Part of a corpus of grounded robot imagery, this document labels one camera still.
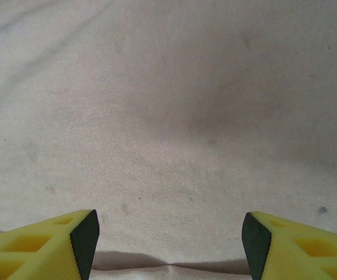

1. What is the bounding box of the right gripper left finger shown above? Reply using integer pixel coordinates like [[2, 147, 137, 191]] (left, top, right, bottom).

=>
[[0, 209, 101, 280]]

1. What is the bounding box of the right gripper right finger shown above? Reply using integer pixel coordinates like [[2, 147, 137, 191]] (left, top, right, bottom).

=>
[[242, 211, 337, 280]]

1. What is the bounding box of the pink t-shirt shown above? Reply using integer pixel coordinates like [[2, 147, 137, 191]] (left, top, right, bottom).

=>
[[0, 0, 337, 280]]

